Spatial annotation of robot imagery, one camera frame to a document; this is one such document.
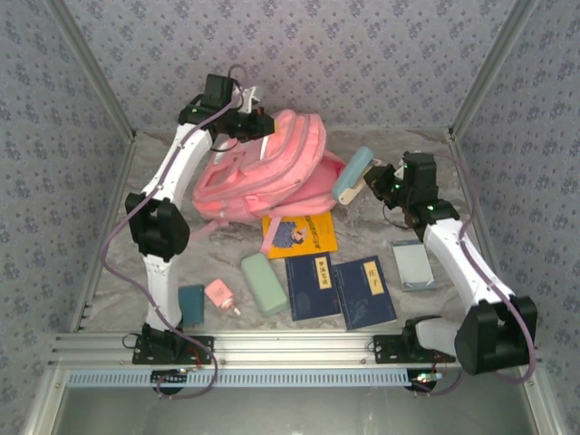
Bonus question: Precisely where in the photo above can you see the grey metal shelf panel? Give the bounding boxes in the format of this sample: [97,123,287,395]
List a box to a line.
[44,387,540,435]

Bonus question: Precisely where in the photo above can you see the aluminium table side rail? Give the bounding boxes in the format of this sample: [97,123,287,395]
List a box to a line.
[448,133,511,300]
[67,133,140,334]

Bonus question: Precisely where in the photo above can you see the orange cartoon cover book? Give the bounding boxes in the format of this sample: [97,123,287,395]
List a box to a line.
[262,212,340,260]

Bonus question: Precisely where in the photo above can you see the aluminium frame leg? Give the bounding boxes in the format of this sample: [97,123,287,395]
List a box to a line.
[518,366,566,435]
[20,366,69,435]

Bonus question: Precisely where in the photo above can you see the dark blue book two-character label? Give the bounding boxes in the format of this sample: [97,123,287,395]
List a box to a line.
[333,256,399,331]

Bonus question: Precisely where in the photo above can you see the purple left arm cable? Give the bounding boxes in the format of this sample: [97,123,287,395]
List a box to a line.
[100,64,255,345]

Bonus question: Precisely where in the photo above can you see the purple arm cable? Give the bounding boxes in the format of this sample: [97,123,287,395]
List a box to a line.
[100,64,255,345]
[432,152,540,385]

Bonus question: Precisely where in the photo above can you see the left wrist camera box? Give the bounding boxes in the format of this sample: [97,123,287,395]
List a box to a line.
[236,85,265,114]

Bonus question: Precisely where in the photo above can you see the pale grey-blue notebook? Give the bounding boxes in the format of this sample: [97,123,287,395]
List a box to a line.
[391,239,439,293]

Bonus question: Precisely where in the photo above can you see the light blue pencil case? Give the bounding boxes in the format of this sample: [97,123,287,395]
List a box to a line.
[332,146,375,206]

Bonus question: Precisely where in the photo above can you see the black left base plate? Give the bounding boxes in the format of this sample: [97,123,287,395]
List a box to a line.
[131,334,215,366]

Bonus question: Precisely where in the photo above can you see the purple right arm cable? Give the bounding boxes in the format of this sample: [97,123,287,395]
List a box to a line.
[432,152,540,385]

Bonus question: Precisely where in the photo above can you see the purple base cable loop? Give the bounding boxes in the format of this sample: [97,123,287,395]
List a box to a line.
[410,373,466,398]
[153,348,219,401]

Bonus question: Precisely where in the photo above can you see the pink backpack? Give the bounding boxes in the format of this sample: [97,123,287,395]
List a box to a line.
[189,110,346,256]

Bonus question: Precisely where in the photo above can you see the dark blue book four-character label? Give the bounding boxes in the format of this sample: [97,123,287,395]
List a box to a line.
[284,254,342,322]

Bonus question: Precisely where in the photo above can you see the small black controller board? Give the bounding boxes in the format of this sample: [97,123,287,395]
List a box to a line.
[150,369,189,386]
[410,370,443,390]

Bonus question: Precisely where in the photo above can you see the aluminium frame post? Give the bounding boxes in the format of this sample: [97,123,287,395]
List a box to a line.
[44,0,137,140]
[448,0,543,137]

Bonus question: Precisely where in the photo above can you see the dark teal notebook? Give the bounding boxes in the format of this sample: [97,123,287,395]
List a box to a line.
[178,284,206,325]

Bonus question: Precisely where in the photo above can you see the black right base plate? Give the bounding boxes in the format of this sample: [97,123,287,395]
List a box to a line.
[372,333,457,365]

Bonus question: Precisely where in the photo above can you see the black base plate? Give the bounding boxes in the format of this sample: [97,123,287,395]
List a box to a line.
[131,334,215,366]
[372,333,457,365]

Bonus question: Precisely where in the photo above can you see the pale blue slotted cable duct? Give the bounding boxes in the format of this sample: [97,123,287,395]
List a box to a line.
[66,369,412,389]

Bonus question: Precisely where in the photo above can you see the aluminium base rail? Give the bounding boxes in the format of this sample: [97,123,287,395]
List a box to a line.
[48,330,544,368]

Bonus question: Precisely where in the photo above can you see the mint green pencil case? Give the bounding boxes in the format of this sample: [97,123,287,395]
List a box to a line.
[239,252,289,317]

